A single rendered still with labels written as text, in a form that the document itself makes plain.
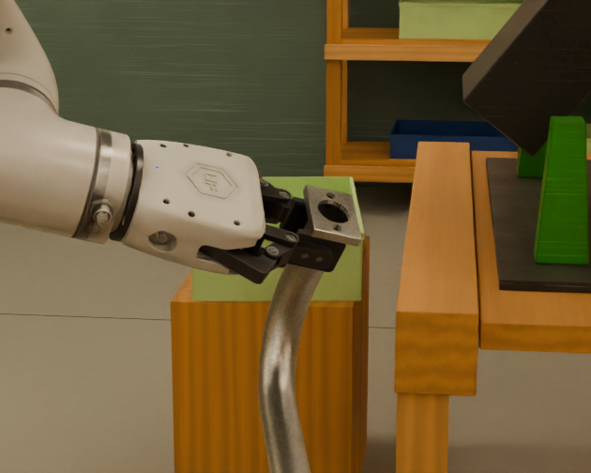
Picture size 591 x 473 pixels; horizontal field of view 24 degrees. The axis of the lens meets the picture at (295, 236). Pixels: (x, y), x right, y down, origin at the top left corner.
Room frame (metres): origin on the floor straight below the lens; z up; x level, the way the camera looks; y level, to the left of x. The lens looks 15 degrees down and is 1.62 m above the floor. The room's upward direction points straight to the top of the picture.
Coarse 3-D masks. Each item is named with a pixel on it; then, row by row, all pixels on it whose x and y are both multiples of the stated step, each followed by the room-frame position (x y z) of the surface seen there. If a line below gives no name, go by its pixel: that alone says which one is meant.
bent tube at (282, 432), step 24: (312, 192) 1.04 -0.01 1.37; (336, 192) 1.05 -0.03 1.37; (312, 216) 1.01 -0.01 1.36; (336, 216) 1.04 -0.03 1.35; (336, 240) 1.01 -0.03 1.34; (360, 240) 1.01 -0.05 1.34; (288, 264) 1.05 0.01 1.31; (288, 288) 1.04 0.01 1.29; (312, 288) 1.05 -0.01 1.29; (288, 312) 1.05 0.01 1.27; (264, 336) 1.05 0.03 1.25; (288, 336) 1.04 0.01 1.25; (264, 360) 1.04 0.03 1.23; (288, 360) 1.03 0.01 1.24; (264, 384) 1.02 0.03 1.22; (288, 384) 1.02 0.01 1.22; (264, 408) 1.00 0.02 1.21; (288, 408) 1.00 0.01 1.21; (264, 432) 0.99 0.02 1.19; (288, 432) 0.97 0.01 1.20; (288, 456) 0.95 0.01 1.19
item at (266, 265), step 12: (204, 252) 0.98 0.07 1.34; (216, 252) 0.97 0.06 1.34; (228, 252) 0.97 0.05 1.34; (240, 252) 0.97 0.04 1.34; (228, 264) 0.97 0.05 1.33; (240, 264) 0.97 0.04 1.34; (252, 264) 0.97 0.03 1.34; (264, 264) 0.97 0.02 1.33; (252, 276) 0.97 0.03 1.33; (264, 276) 0.97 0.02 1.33
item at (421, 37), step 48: (336, 0) 6.46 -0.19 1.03; (432, 0) 6.86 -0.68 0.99; (480, 0) 6.83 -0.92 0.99; (336, 48) 6.42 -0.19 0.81; (384, 48) 6.40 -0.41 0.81; (432, 48) 6.37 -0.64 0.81; (480, 48) 6.35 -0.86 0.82; (336, 96) 6.46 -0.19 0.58; (336, 144) 6.46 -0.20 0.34; (384, 144) 6.86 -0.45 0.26; (480, 144) 6.44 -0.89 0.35
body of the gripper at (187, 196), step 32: (160, 160) 1.00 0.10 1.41; (192, 160) 1.02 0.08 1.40; (224, 160) 1.03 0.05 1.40; (160, 192) 0.97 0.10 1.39; (192, 192) 0.98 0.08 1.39; (224, 192) 1.00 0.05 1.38; (256, 192) 1.01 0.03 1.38; (128, 224) 0.96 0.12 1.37; (160, 224) 0.96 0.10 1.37; (192, 224) 0.96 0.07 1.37; (224, 224) 0.96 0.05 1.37; (256, 224) 0.98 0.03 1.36; (160, 256) 0.97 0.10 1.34; (192, 256) 0.97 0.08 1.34
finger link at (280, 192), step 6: (264, 186) 1.05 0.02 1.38; (264, 192) 1.04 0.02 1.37; (270, 192) 1.04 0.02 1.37; (276, 192) 1.04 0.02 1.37; (282, 192) 1.05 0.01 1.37; (288, 192) 1.05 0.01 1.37; (264, 198) 1.04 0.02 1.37; (270, 198) 1.04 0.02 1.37; (276, 198) 1.04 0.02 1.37; (282, 198) 1.04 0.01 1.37; (288, 198) 1.04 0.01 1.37; (270, 222) 1.05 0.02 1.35; (276, 222) 1.05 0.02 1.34
